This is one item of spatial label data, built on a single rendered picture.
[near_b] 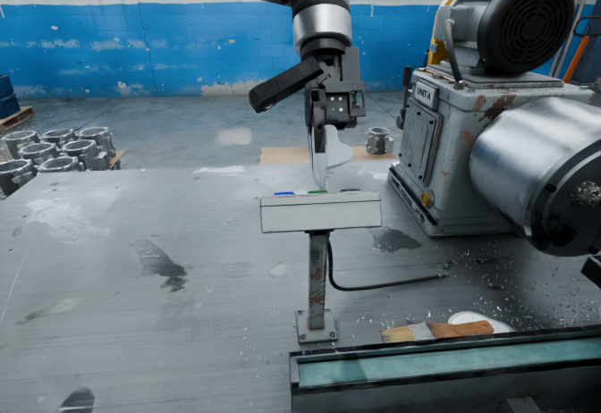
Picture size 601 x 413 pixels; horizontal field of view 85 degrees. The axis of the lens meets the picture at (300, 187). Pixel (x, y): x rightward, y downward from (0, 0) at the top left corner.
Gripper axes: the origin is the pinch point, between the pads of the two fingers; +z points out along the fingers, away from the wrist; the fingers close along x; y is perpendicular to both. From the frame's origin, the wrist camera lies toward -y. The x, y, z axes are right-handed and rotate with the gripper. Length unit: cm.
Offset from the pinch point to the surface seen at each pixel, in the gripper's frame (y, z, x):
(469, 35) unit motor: 40, -34, 21
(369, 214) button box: 6.7, 5.5, -3.6
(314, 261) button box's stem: -0.8, 12.5, 2.5
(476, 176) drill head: 34.2, -0.4, 13.8
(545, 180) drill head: 35.0, 1.8, -2.1
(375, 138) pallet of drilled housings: 84, -53, 227
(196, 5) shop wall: -107, -304, 431
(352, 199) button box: 4.4, 3.3, -3.6
